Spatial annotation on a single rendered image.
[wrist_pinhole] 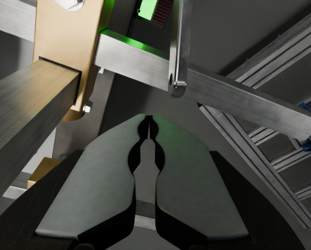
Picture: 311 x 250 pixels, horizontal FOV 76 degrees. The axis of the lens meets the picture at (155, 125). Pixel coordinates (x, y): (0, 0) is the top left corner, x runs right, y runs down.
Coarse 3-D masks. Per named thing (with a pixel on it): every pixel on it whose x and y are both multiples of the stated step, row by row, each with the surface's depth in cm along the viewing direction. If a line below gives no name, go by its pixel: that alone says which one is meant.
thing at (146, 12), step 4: (144, 0) 27; (148, 0) 27; (152, 0) 27; (156, 0) 27; (144, 4) 27; (148, 4) 27; (152, 4) 27; (140, 8) 28; (144, 8) 28; (148, 8) 28; (152, 8) 28; (140, 12) 28; (144, 12) 28; (148, 12) 28; (152, 12) 28; (144, 16) 28; (148, 16) 28
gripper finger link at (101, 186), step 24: (144, 120) 11; (96, 144) 9; (120, 144) 9; (96, 168) 8; (120, 168) 8; (72, 192) 7; (96, 192) 7; (120, 192) 7; (48, 216) 6; (72, 216) 6; (96, 216) 6; (120, 216) 6; (96, 240) 6; (120, 240) 7
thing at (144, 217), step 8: (24, 176) 31; (16, 184) 30; (24, 184) 30; (8, 192) 30; (16, 192) 30; (136, 200) 35; (136, 208) 34; (144, 208) 34; (152, 208) 35; (136, 216) 33; (144, 216) 33; (152, 216) 34; (136, 224) 34; (144, 224) 34; (152, 224) 34
